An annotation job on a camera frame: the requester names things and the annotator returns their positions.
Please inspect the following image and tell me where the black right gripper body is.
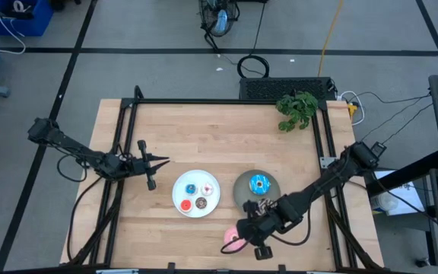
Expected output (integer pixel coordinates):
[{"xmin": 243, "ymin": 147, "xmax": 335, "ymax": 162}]
[{"xmin": 243, "ymin": 200, "xmax": 292, "ymax": 261}]

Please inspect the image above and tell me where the looped white power cable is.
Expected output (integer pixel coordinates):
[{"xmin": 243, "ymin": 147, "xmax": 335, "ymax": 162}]
[{"xmin": 339, "ymin": 90, "xmax": 366, "ymax": 126}]

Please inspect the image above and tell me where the long white floor cable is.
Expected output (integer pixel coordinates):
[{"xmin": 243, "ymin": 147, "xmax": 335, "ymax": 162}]
[{"xmin": 0, "ymin": 0, "xmax": 27, "ymax": 55}]

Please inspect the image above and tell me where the large blue plastic bin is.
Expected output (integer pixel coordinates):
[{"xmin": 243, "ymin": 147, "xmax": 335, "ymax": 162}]
[{"xmin": 0, "ymin": 0, "xmax": 55, "ymax": 37}]

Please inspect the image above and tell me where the black perforated computer case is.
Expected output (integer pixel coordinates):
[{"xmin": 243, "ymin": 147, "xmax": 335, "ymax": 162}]
[{"xmin": 239, "ymin": 77, "xmax": 337, "ymax": 101}]

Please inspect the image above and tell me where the white round plate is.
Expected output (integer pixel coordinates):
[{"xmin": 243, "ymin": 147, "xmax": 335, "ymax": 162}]
[{"xmin": 172, "ymin": 169, "xmax": 221, "ymax": 218}]

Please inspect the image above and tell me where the green leafy plant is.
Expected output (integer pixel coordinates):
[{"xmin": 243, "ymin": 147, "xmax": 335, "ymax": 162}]
[{"xmin": 275, "ymin": 90, "xmax": 319, "ymax": 133}]

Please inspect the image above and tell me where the large pink donut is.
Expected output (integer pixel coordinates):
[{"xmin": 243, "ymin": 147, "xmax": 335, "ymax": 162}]
[{"xmin": 223, "ymin": 226, "xmax": 249, "ymax": 254}]

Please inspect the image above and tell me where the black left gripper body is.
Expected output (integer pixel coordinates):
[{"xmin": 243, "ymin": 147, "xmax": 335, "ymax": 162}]
[{"xmin": 125, "ymin": 139, "xmax": 157, "ymax": 191}]

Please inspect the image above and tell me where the yellow floor cable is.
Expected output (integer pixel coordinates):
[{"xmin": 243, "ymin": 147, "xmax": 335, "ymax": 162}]
[{"xmin": 317, "ymin": 0, "xmax": 346, "ymax": 77}]

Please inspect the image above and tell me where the coiled black cable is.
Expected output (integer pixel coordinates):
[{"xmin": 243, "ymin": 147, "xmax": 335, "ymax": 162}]
[{"xmin": 236, "ymin": 55, "xmax": 271, "ymax": 79}]

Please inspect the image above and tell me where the black floor fan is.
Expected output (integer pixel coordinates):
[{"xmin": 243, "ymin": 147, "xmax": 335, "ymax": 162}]
[{"xmin": 198, "ymin": 0, "xmax": 240, "ymax": 50}]

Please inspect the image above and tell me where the grey round plate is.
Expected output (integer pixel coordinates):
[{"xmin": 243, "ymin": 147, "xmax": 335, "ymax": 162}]
[{"xmin": 233, "ymin": 169, "xmax": 281, "ymax": 214}]

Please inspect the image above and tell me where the black aluminium table frame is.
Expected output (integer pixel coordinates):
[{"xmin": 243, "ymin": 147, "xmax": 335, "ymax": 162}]
[{"xmin": 61, "ymin": 85, "xmax": 386, "ymax": 272}]

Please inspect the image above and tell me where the large chocolate donut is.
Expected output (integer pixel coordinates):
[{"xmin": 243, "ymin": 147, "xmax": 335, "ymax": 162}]
[{"xmin": 255, "ymin": 197, "xmax": 278, "ymax": 215}]

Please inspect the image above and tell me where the white paper sheet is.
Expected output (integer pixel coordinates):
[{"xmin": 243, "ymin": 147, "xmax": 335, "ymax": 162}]
[{"xmin": 370, "ymin": 170, "xmax": 426, "ymax": 217}]

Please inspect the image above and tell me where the large blue donut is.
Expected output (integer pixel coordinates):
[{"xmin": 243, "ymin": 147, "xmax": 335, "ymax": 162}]
[{"xmin": 249, "ymin": 174, "xmax": 271, "ymax": 196}]

